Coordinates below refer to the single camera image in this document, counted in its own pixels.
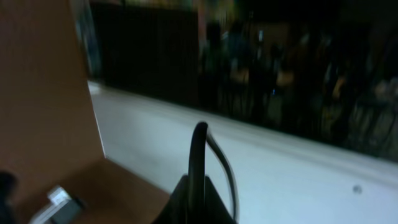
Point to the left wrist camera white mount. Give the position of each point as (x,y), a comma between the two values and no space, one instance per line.
(61,209)

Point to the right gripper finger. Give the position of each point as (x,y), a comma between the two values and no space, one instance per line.
(186,206)

